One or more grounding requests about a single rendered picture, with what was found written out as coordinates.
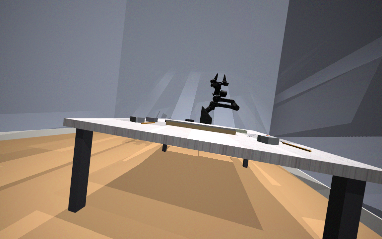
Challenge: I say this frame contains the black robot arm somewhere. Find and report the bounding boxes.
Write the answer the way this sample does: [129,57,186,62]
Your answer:
[205,83,239,113]

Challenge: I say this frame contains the white rectangular floor panel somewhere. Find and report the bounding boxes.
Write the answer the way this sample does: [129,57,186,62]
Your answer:
[166,119,236,135]

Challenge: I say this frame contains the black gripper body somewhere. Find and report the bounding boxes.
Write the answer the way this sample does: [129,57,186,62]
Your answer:
[210,80,229,90]

